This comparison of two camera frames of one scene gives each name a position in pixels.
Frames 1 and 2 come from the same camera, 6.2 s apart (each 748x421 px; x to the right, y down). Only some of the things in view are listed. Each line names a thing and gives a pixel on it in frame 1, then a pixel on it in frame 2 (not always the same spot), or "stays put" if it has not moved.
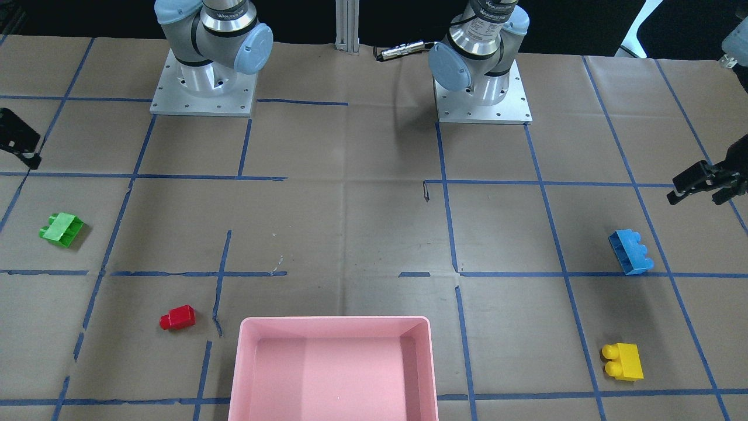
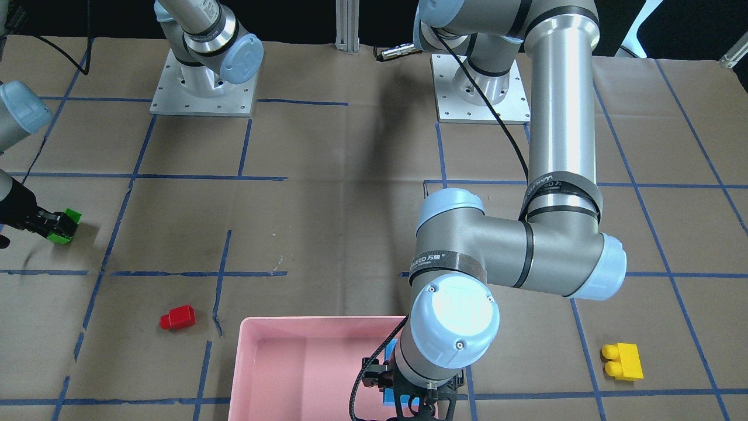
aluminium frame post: (347, 26) stays put
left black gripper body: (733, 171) → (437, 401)
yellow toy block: (624, 361) stays put
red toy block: (178, 318) stays put
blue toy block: (630, 254) → (388, 394)
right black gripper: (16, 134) → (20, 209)
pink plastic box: (333, 368) stays put
